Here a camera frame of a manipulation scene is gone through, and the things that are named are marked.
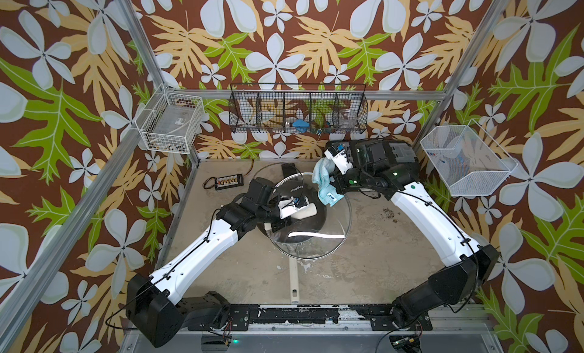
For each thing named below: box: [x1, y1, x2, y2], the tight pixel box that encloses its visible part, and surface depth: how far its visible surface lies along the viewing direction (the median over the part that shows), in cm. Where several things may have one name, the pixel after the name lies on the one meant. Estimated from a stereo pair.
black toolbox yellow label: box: [331, 139, 420, 194], surface depth 58 cm
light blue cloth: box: [311, 156, 345, 207], surface depth 73 cm
